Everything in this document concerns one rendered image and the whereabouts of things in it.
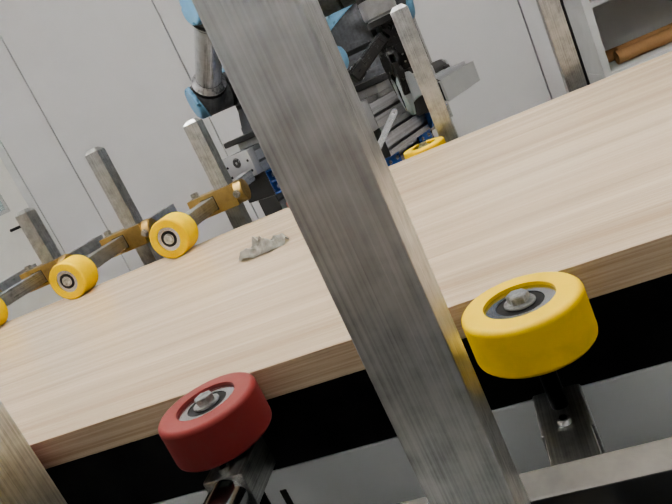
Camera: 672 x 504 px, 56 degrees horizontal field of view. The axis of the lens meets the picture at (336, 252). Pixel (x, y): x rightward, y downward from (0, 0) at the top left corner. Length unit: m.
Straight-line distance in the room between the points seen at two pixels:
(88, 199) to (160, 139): 0.67
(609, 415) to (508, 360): 0.15
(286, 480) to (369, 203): 0.39
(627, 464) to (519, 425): 0.17
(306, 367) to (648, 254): 0.26
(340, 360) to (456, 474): 0.23
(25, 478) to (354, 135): 0.26
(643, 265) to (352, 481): 0.29
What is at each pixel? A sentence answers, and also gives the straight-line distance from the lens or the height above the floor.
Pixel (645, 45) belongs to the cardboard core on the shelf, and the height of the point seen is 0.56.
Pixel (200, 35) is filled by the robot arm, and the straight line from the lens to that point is 2.04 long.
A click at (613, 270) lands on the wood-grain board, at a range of 0.47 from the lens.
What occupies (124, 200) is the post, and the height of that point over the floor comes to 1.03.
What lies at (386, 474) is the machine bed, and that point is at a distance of 0.57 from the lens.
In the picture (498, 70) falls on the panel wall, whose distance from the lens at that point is 4.10.
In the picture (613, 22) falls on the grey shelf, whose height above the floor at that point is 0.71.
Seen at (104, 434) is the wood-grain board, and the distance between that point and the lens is 0.61.
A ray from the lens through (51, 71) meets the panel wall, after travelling 4.59.
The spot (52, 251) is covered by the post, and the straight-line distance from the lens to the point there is 1.70.
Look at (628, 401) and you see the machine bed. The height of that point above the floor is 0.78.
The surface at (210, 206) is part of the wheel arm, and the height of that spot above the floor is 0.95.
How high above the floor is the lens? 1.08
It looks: 14 degrees down
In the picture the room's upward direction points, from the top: 25 degrees counter-clockwise
